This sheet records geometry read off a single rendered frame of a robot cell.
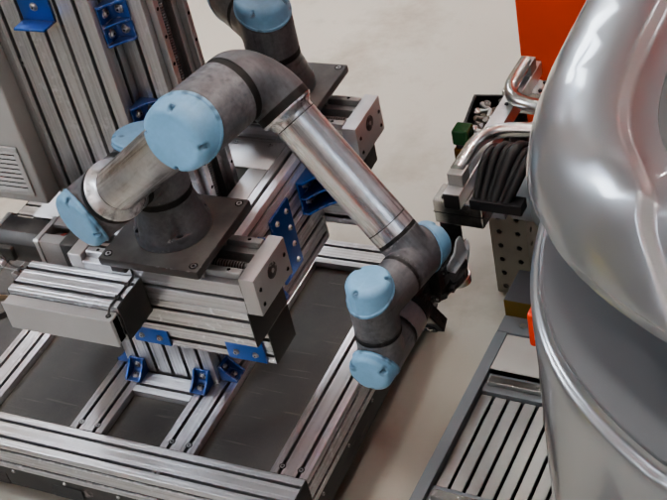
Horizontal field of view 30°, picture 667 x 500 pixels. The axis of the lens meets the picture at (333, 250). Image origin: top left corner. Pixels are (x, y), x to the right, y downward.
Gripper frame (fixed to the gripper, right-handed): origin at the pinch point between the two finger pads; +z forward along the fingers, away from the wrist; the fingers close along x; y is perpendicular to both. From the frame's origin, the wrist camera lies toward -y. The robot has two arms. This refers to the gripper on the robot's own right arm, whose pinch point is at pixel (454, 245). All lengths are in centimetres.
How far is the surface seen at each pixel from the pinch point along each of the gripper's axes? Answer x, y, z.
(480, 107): 31, -30, 84
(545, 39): 4, 4, 63
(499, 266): 27, -74, 75
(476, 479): 8, -77, 9
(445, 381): 30, -83, 40
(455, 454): 16, -77, 15
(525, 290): 16, -70, 64
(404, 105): 91, -83, 154
